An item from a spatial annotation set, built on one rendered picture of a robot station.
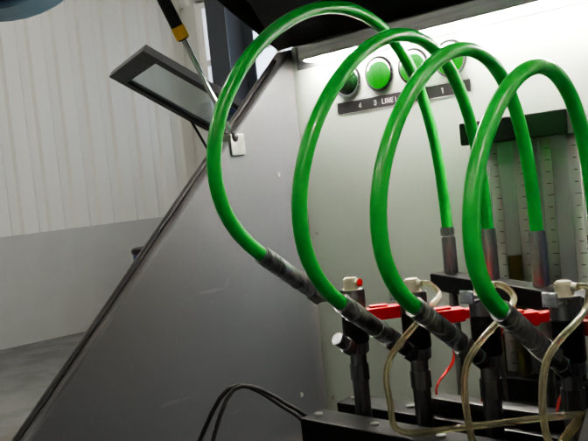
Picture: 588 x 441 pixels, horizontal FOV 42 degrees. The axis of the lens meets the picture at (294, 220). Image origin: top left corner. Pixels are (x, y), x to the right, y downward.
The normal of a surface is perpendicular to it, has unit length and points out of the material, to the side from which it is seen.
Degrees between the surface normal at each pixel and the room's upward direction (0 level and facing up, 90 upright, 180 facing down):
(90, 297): 90
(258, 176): 90
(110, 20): 90
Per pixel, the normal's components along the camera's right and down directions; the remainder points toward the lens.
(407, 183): -0.69, 0.11
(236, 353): 0.72, -0.04
